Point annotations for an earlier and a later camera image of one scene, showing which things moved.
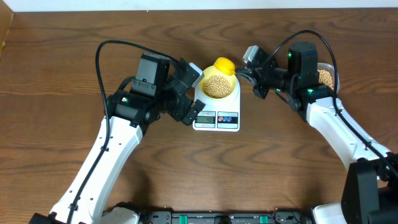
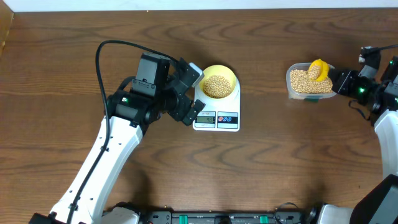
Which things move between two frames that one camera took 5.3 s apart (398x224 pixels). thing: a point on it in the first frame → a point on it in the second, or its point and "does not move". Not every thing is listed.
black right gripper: (259, 91) → (343, 89)
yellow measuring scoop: (226, 65) → (318, 70)
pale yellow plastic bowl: (217, 84) does not move
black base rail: (250, 217) does not move
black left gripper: (184, 103) does not move
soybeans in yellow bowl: (217, 86) does not move
